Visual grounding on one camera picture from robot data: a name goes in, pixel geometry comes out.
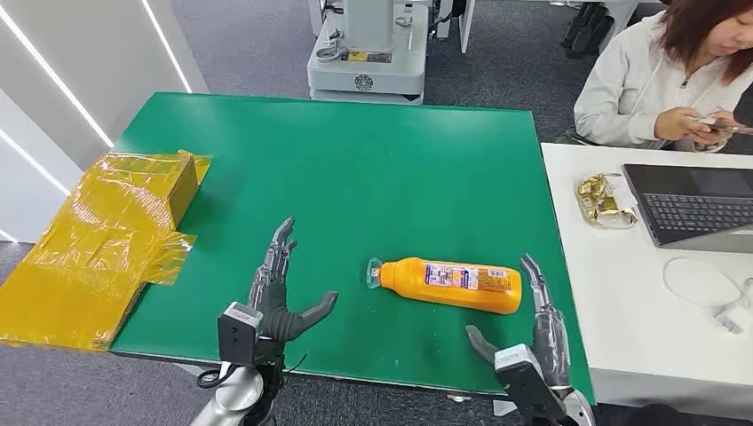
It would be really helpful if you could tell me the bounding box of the gold foil wrapper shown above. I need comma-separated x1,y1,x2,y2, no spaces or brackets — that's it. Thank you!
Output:
575,171,640,231

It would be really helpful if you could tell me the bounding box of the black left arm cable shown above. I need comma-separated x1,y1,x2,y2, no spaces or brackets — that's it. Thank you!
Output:
195,363,238,391

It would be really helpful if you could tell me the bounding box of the yellow taped cardboard box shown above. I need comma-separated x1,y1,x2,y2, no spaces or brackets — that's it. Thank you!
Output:
0,149,213,354

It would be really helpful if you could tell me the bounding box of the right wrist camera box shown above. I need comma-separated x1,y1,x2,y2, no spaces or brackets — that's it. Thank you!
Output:
493,343,567,426

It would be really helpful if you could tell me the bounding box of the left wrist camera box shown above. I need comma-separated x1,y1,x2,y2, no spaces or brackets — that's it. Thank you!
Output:
217,301,265,367

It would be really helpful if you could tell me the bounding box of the smartphone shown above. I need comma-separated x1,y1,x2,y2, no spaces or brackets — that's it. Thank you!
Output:
696,116,753,138

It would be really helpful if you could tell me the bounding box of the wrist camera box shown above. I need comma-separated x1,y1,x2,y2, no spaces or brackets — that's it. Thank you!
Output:
217,301,265,367
493,343,567,426

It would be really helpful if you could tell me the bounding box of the white cable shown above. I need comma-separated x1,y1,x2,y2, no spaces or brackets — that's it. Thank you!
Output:
662,256,753,336

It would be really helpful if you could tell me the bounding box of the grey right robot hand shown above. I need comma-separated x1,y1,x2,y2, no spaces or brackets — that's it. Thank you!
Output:
464,253,573,391

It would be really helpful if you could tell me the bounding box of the dark grey laptop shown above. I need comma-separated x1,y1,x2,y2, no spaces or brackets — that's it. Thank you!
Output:
621,162,753,256

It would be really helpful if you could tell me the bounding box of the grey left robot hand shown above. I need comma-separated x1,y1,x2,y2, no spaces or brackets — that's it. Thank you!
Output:
247,217,340,361

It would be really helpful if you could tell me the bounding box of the person's right hand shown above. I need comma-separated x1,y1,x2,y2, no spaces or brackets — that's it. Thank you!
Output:
653,106,702,142

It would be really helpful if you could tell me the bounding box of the black chair base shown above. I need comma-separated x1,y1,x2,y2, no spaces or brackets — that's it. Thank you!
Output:
560,0,616,60

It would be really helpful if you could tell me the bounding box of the person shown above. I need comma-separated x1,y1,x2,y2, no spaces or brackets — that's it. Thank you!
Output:
573,0,753,155

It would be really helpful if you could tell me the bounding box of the orange plastic bottle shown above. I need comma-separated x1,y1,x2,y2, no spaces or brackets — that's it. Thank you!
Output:
365,256,524,316

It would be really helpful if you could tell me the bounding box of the white desk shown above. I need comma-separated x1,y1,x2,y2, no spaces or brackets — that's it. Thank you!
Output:
540,142,753,422

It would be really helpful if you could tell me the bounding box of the person's left hand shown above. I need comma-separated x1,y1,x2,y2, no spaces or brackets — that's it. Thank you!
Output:
689,107,740,148

